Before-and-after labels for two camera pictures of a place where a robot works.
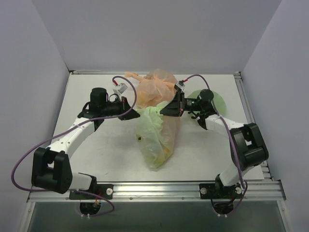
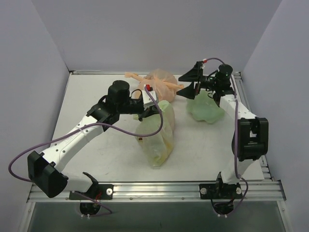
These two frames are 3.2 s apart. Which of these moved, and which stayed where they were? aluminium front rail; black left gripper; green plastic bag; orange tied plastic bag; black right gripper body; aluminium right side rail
Moved: black right gripper body; green plastic bag; black left gripper
Stayed: aluminium right side rail; orange tied plastic bag; aluminium front rail
